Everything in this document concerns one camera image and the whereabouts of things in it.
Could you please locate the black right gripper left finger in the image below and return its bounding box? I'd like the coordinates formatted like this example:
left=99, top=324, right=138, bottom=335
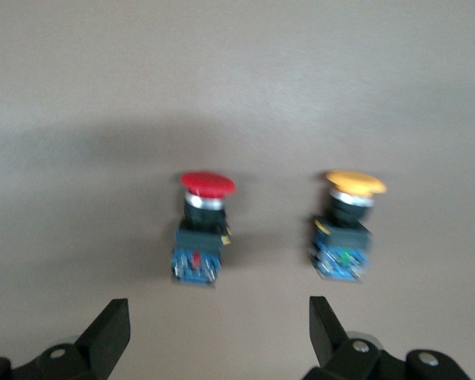
left=0, top=297, right=132, bottom=380

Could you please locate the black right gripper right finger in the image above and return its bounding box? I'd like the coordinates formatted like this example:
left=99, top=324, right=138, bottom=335
left=303, top=294, right=475, bottom=380

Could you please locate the red mushroom push button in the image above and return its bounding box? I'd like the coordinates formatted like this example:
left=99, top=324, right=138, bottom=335
left=169, top=170, right=238, bottom=288

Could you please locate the yellow mushroom push button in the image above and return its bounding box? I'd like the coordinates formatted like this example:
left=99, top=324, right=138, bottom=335
left=308, top=169, right=388, bottom=283

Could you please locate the brown table cover mat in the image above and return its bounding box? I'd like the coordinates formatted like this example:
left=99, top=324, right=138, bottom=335
left=0, top=0, right=475, bottom=380

